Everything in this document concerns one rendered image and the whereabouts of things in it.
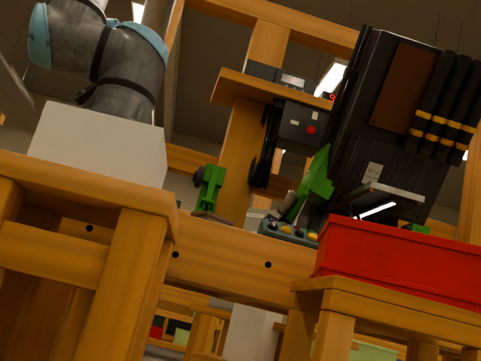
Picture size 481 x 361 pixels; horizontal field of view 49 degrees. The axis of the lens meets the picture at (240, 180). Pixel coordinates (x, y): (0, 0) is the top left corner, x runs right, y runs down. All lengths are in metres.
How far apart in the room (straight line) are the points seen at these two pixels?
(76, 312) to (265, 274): 0.78
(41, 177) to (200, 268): 0.50
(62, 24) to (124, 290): 0.51
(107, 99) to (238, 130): 1.03
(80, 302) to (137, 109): 0.97
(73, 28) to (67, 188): 0.34
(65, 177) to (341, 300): 0.49
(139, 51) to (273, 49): 1.14
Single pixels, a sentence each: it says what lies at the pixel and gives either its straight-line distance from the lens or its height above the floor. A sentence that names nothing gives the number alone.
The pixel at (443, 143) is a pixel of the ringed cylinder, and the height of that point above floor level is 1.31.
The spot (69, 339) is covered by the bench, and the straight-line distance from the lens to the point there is 1.84.
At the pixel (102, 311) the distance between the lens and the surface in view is 0.81.
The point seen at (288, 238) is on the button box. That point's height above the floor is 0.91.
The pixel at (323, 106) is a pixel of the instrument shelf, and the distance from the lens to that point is 1.95.
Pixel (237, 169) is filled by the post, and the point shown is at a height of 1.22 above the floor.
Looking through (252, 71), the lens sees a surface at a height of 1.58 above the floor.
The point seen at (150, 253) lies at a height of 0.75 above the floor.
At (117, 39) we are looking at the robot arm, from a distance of 1.05.
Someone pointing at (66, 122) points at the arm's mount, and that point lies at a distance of 0.93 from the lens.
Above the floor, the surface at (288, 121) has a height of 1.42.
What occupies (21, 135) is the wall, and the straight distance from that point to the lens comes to 12.46.
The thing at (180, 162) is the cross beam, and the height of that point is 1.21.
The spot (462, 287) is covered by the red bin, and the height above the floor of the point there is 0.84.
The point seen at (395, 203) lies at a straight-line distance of 1.51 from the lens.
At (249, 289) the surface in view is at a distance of 1.24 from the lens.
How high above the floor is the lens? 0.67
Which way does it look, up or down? 16 degrees up
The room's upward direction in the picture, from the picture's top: 14 degrees clockwise
